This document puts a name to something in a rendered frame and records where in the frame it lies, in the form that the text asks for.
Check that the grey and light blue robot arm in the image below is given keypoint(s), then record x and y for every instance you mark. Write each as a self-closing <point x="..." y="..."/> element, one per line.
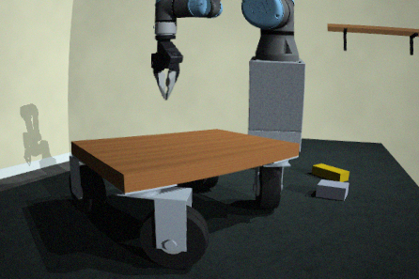
<point x="275" y="44"/>

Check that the yellow rectangular block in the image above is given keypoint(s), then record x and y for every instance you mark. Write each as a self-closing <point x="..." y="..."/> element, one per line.
<point x="329" y="172"/>

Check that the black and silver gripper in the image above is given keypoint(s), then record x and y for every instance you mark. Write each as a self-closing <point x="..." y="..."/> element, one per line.
<point x="162" y="64"/>

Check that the wooden dolly with black caster wheels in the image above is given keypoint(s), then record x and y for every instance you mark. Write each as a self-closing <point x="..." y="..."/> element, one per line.
<point x="174" y="234"/>

